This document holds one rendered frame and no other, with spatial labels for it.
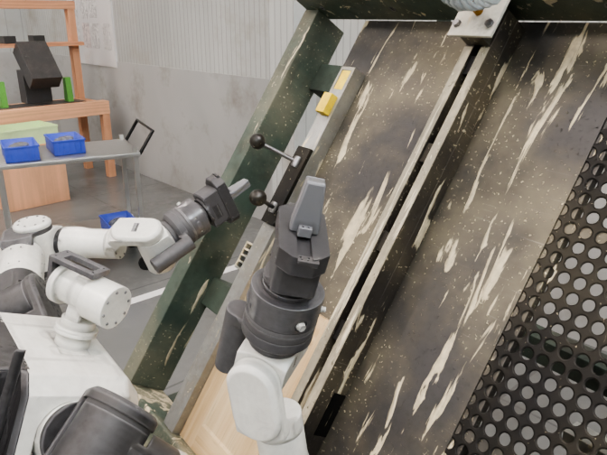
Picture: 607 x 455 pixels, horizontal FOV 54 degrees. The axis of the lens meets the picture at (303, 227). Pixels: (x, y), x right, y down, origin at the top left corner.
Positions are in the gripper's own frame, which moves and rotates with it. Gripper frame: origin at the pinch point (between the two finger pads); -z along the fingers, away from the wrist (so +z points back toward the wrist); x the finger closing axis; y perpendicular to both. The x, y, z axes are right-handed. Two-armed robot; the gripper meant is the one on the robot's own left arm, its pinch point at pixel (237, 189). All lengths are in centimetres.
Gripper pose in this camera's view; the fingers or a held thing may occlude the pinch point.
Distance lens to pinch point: 138.9
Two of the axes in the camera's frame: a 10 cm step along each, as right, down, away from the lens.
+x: 3.2, 7.9, 5.3
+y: 5.9, 2.7, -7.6
